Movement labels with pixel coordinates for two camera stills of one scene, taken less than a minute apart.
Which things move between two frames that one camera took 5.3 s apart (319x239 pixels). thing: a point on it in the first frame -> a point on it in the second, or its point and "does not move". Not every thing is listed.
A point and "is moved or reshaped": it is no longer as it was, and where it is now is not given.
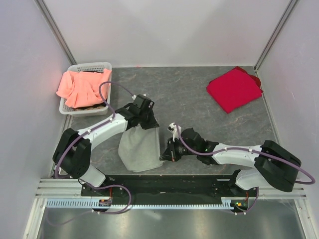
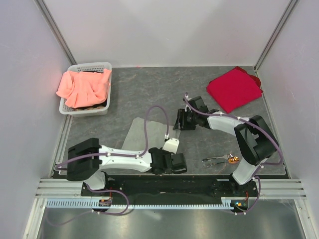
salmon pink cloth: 80,88 does not move
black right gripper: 170,154 -> 181,114
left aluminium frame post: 47,14 does not move
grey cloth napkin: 139,149 is moved or reshaped
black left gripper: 152,123 -> 164,153
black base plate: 169,187 does not move
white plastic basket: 99,109 does not move
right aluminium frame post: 288,10 does not move
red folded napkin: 235,88 does not move
